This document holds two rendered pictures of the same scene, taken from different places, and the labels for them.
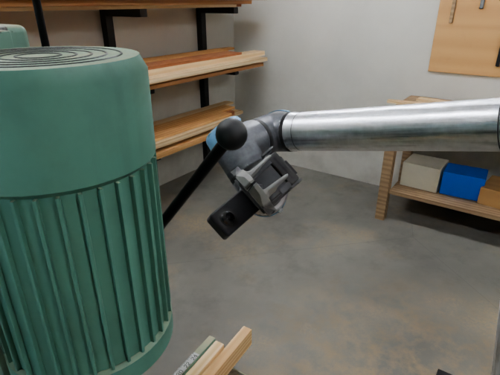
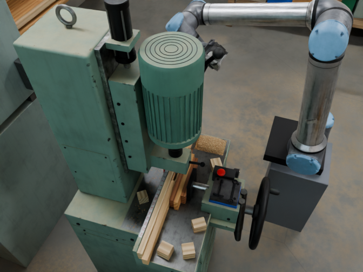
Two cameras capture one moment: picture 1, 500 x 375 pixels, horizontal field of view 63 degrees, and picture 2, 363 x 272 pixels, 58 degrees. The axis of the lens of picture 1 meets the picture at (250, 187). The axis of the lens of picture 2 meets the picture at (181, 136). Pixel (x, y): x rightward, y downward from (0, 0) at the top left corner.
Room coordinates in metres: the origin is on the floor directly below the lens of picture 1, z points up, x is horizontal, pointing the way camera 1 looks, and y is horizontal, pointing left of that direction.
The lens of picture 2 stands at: (-0.36, 0.33, 2.00)
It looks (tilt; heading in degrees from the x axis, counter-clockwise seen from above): 49 degrees down; 346
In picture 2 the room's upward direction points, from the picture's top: 1 degrees counter-clockwise
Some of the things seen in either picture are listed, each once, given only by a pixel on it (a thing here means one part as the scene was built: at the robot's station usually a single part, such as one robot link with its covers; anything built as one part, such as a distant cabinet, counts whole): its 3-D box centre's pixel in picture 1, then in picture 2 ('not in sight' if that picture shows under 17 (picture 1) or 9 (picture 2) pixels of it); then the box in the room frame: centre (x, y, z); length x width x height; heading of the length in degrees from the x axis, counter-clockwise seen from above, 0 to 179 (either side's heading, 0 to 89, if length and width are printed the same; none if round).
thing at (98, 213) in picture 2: not in sight; (150, 191); (0.42, 0.28, 0.76); 0.57 x 0.45 x 0.09; 59
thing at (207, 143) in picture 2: not in sight; (210, 142); (0.49, -0.01, 0.91); 0.12 x 0.09 x 0.03; 59
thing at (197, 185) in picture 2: not in sight; (199, 186); (0.27, 0.11, 0.95); 0.09 x 0.07 x 0.09; 149
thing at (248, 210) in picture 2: not in sight; (240, 207); (0.22, -0.05, 0.81); 0.29 x 0.20 x 0.29; 149
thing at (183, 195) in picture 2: not in sight; (189, 179); (0.33, 0.13, 0.93); 0.18 x 0.02 x 0.05; 149
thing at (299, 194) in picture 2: not in sight; (290, 183); (0.56, -0.58, 0.27); 0.30 x 0.30 x 0.55; 55
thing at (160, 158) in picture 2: not in sight; (170, 158); (0.37, 0.19, 1.03); 0.14 x 0.07 x 0.09; 59
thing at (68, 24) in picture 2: not in sight; (66, 15); (0.51, 0.43, 1.55); 0.06 x 0.02 x 0.07; 59
